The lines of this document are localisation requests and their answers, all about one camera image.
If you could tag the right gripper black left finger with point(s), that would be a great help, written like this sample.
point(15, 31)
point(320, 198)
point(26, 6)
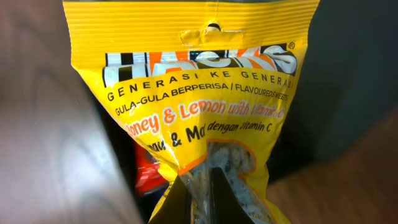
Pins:
point(176, 208)

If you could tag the dark green box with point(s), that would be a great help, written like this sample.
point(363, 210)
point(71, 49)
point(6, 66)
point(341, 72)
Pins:
point(335, 160)

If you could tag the yellow Hacks candy bag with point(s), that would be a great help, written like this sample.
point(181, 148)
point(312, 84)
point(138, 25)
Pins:
point(198, 84)

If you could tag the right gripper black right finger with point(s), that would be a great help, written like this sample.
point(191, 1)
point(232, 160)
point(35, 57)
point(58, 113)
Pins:
point(225, 208)

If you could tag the red Hacks candy bag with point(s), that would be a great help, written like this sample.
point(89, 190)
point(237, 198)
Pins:
point(148, 179)

